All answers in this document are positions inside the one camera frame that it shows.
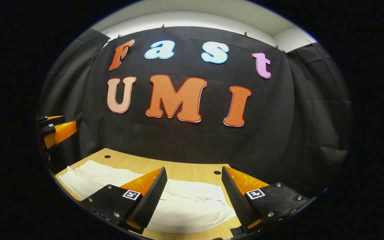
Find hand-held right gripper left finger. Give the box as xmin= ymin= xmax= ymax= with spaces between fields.
xmin=80 ymin=167 xmax=168 ymax=234

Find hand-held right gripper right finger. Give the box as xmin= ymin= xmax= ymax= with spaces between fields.
xmin=221 ymin=166 xmax=311 ymax=230

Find white jeans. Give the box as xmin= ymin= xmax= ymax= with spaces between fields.
xmin=58 ymin=160 xmax=237 ymax=234

